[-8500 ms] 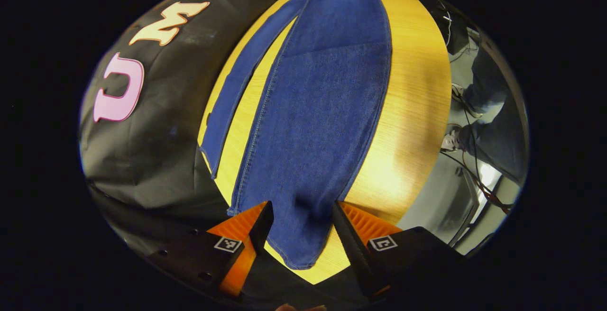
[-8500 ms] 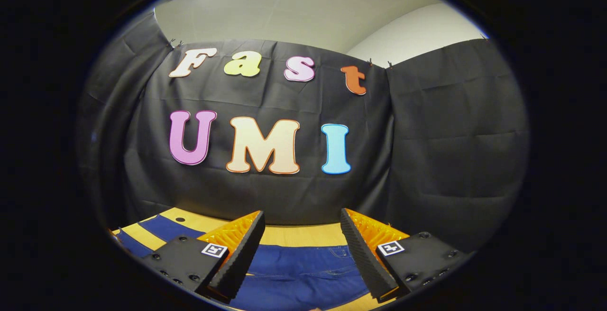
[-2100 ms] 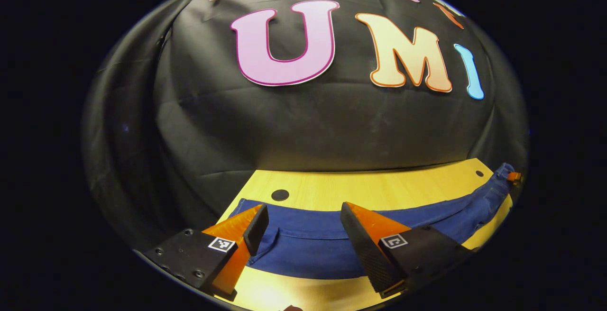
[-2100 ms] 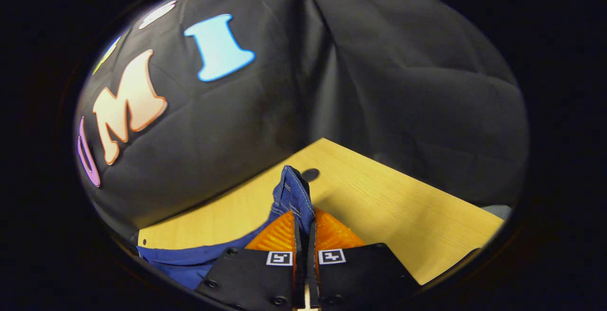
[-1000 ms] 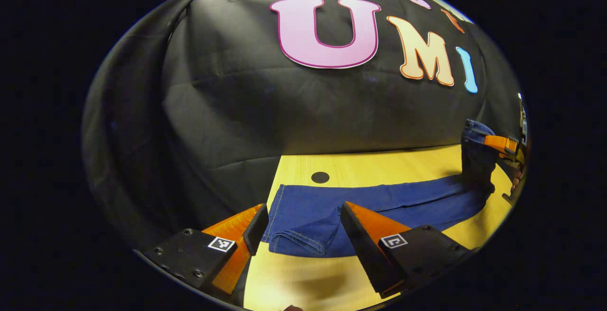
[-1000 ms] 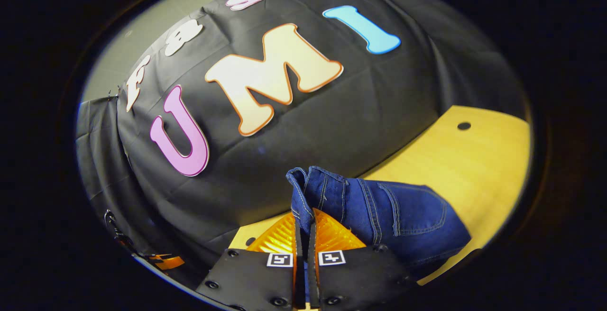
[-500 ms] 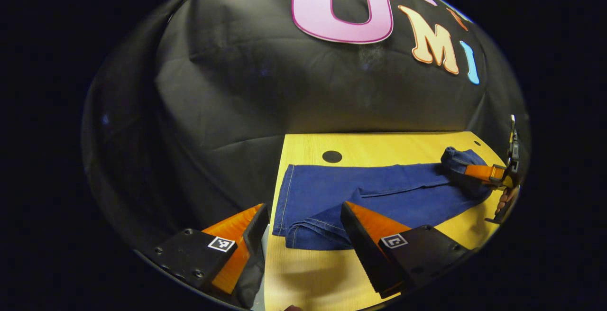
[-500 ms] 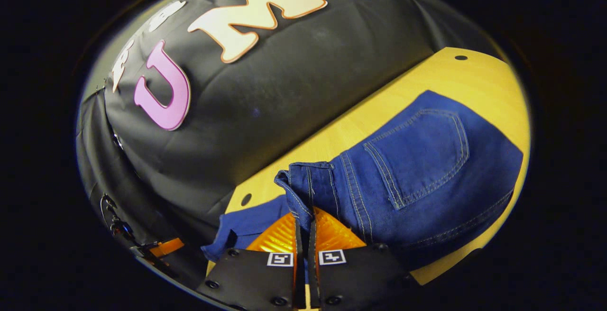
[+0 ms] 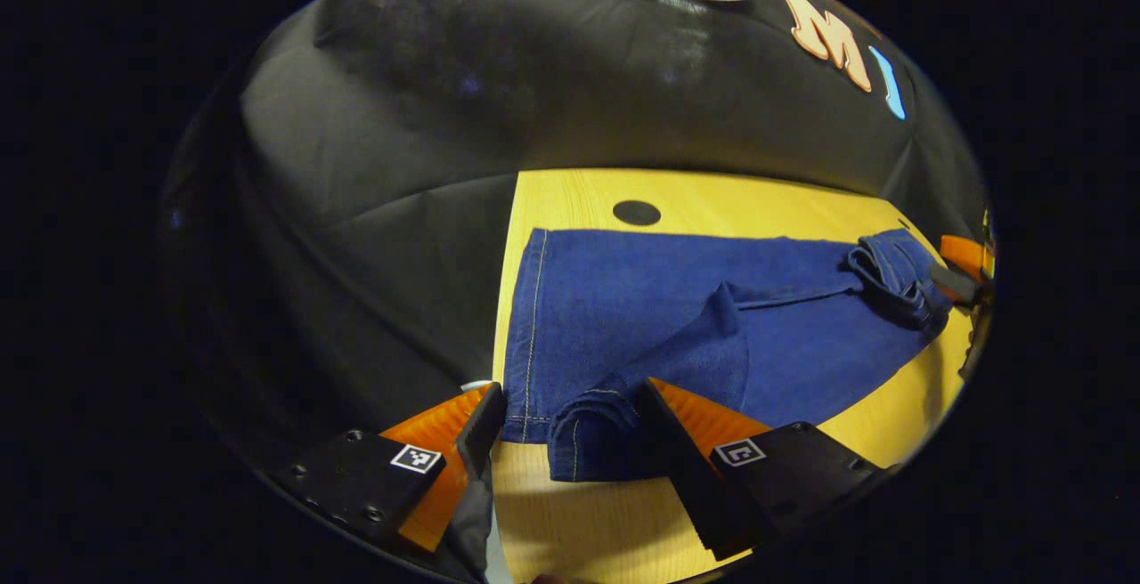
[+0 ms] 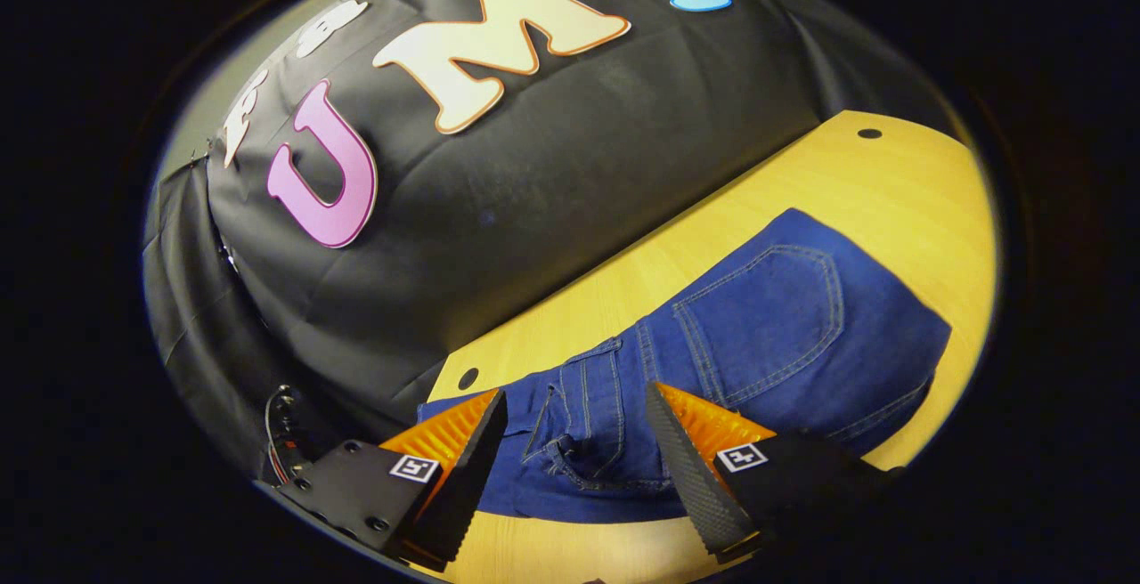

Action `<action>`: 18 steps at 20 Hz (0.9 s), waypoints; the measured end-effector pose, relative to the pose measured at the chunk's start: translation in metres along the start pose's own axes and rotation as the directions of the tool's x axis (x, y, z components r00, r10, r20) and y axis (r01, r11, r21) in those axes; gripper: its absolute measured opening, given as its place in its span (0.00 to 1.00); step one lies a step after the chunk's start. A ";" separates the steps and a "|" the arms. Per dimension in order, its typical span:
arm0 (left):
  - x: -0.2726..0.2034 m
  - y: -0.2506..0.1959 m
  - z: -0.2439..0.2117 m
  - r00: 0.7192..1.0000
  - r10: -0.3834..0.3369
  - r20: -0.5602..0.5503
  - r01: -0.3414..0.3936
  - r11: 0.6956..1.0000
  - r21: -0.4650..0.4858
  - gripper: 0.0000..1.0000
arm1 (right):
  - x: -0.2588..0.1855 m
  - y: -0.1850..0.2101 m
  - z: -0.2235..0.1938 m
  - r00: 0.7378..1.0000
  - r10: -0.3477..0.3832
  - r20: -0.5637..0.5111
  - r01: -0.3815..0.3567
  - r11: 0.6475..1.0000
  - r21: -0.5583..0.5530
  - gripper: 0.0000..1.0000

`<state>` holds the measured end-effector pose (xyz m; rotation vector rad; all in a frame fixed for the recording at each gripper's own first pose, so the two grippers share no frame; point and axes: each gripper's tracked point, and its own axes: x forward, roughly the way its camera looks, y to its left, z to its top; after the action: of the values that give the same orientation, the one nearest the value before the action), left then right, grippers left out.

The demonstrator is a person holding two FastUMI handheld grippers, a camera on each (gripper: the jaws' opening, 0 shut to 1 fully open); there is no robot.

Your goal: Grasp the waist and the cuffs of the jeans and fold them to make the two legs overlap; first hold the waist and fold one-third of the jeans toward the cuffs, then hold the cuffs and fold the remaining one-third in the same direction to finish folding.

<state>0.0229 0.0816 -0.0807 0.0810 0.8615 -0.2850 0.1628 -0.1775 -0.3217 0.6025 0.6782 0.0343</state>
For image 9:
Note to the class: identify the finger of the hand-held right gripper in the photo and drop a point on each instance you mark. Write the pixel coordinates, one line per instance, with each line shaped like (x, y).
(962, 256)

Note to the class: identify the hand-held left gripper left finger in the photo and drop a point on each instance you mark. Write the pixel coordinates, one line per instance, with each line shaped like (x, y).
(481, 428)

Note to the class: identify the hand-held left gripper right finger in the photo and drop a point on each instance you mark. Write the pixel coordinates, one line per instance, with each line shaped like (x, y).
(695, 477)

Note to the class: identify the blue denim jeans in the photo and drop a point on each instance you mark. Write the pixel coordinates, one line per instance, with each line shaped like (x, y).
(623, 308)

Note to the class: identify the black backdrop cloth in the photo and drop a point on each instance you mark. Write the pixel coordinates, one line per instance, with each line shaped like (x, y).
(374, 210)

